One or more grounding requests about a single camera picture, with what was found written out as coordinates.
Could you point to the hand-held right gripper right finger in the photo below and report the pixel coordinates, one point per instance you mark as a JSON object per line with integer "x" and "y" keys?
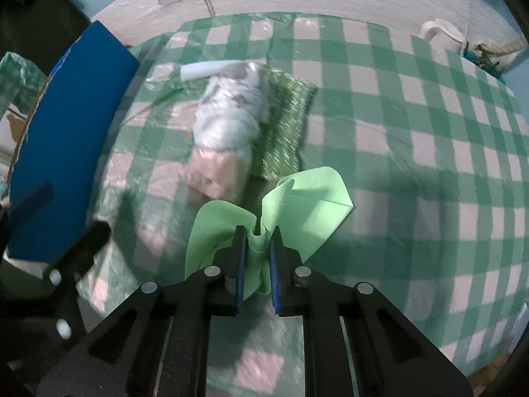
{"x": 275, "y": 281}

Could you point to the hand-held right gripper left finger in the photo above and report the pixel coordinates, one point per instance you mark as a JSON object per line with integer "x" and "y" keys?
{"x": 240, "y": 273}

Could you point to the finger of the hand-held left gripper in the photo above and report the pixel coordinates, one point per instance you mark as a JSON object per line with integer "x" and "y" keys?
{"x": 84, "y": 246}
{"x": 31, "y": 206}

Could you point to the light green cloth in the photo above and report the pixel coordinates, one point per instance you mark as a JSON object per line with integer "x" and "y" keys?
{"x": 314, "y": 211}

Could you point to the cardboard box with blue tape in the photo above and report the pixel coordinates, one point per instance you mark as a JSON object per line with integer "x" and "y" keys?
{"x": 70, "y": 132}

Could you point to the pink cloth bundle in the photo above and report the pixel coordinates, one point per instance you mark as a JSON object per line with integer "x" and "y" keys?
{"x": 210, "y": 173}

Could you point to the green checkered hanging cloth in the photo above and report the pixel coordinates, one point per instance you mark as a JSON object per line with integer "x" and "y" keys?
{"x": 16, "y": 74}

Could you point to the green checkered tablecloth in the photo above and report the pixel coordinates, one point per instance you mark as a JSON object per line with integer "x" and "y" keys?
{"x": 413, "y": 215}

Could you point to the green glitter cloth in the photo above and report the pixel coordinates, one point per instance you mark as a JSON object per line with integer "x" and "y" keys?
{"x": 285, "y": 124}

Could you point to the white grey patterned bundle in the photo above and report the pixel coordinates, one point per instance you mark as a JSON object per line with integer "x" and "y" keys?
{"x": 231, "y": 103}

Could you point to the white tube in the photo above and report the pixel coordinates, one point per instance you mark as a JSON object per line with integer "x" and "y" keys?
{"x": 202, "y": 70}

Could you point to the white electric kettle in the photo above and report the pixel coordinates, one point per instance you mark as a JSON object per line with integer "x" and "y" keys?
{"x": 442, "y": 35}

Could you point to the teal plastic basket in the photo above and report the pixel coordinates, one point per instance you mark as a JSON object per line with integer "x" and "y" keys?
{"x": 489, "y": 68}

